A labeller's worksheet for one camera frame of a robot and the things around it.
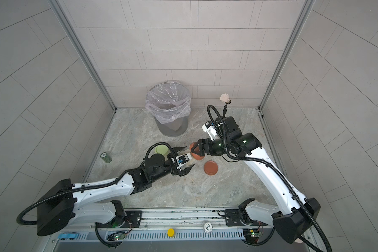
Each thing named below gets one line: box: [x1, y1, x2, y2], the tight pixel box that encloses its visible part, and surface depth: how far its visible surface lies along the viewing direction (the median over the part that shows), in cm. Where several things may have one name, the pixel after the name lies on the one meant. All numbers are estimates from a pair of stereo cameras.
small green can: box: [99, 151, 113, 164], surface depth 87 cm
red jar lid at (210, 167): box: [203, 160, 219, 176], surface depth 89 cm
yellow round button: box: [166, 227, 175, 237], surface depth 65 cm
